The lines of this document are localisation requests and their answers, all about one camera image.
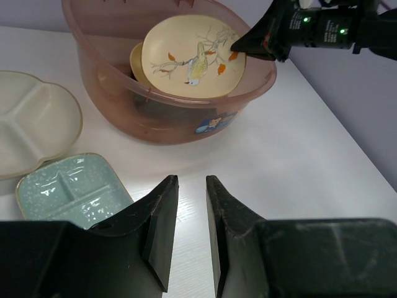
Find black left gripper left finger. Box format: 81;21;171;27
1;175;179;297

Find pink translucent plastic bin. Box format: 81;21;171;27
61;1;277;145

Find cream three-section plate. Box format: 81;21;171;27
1;71;83;179

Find black floral square plate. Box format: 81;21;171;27
123;89;217;122

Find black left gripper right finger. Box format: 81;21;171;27
206;175;396;297

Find light teal divided tray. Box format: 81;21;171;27
16;153;133;230

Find blue yellow bin label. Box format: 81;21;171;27
194;111;240;135

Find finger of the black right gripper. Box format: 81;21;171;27
230;0;292;61

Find beige bird-painted plate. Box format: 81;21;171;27
141;14;246;99

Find orange round bear plate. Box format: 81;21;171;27
130;42;151;88

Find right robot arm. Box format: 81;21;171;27
231;0;396;62

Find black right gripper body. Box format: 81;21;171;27
288;1;360;49

